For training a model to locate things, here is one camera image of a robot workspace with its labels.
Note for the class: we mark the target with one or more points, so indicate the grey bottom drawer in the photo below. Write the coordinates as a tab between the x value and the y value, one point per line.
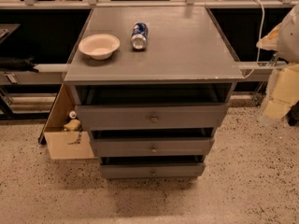
152	171

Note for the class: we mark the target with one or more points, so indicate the grey drawer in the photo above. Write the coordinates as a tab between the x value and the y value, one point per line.
152	171
129	147
124	117

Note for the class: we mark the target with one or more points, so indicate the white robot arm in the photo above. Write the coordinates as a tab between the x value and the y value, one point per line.
284	38

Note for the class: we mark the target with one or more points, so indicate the grey drawer cabinet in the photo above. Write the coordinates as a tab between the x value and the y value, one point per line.
186	62

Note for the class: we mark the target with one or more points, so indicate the grey top drawer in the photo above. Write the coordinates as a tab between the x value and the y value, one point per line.
124	117

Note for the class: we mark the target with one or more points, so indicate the grey middle drawer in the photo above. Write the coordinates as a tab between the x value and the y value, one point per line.
129	147

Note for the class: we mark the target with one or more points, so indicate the open cardboard box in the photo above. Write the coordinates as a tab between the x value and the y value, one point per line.
62	144

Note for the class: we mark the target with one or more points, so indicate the blue soda can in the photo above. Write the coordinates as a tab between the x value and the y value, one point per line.
139	37

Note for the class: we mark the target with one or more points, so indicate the white bottle in box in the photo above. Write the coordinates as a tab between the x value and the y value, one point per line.
72	114

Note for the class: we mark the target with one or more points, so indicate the yellow item in box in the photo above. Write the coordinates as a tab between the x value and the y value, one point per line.
72	125

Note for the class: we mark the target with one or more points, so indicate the black cloth on shelf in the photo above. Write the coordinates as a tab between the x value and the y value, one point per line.
17	64

